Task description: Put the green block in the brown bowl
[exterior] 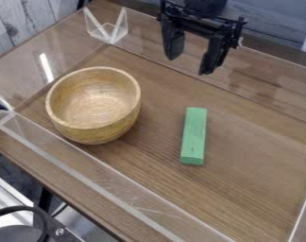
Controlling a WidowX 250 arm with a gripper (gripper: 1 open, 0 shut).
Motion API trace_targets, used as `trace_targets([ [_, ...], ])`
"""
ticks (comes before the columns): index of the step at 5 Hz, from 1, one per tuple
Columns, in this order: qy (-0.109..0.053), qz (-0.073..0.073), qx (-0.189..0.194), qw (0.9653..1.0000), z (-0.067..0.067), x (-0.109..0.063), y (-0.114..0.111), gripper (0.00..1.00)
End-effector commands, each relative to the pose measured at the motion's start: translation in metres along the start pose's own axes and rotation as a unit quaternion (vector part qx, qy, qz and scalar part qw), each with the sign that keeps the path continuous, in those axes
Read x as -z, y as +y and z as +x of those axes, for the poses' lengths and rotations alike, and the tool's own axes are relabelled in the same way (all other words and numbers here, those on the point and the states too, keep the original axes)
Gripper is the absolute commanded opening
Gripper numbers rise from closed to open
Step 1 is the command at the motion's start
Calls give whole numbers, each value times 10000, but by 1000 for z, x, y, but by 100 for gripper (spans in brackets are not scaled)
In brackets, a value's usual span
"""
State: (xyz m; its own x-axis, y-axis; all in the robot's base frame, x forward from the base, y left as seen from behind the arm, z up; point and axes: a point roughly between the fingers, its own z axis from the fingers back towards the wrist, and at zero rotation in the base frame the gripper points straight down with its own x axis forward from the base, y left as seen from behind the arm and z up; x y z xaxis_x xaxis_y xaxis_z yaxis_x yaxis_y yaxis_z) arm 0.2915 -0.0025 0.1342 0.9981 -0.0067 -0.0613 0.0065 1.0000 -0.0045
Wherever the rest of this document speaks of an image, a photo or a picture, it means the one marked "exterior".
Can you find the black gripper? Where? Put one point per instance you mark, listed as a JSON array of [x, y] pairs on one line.
[[199, 17]]

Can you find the green rectangular block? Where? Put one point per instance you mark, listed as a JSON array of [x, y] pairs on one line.
[[193, 136]]

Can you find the brown wooden bowl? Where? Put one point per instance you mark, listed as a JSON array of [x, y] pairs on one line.
[[93, 104]]

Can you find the black table leg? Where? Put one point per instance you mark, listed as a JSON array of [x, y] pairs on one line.
[[44, 200]]

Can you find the clear acrylic corner bracket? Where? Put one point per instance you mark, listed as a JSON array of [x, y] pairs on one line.
[[108, 33]]

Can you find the black metal base plate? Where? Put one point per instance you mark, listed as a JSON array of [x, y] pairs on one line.
[[56, 232]]

